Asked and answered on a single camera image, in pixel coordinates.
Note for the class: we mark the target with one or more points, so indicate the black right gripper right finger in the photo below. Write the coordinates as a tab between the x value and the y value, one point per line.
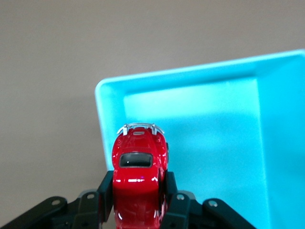
186	212

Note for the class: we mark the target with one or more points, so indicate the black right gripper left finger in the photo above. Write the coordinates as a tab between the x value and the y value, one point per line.
90	210

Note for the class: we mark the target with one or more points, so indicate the red beetle toy car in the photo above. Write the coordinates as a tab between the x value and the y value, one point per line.
135	190

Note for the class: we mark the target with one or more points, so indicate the light blue plastic box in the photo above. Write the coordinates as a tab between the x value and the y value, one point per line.
214	133

